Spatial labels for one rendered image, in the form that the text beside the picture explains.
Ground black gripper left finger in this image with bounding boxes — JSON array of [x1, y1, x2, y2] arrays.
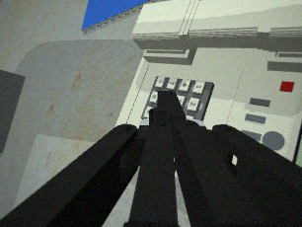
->
[[0, 91, 181, 227]]

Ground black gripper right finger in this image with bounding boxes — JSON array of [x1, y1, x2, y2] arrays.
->
[[166, 91, 302, 227]]

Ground blue notebook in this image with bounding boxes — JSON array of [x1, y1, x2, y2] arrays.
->
[[81, 0, 159, 33]]

